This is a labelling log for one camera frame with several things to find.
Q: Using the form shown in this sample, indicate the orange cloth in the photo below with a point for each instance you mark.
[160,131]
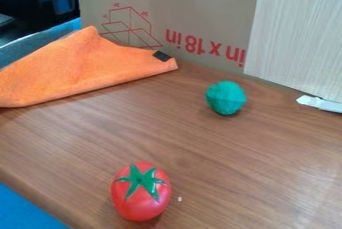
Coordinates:
[75,66]

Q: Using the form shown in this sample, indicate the green toy broccoli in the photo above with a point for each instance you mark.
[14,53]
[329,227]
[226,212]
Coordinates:
[226,97]

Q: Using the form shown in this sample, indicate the cardboard box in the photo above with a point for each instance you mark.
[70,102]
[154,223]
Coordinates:
[196,13]

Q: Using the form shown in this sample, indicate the red toy tomato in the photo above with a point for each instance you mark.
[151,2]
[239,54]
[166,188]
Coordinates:
[140,193]

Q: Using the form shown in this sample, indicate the light wooden board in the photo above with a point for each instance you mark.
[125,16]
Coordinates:
[298,39]

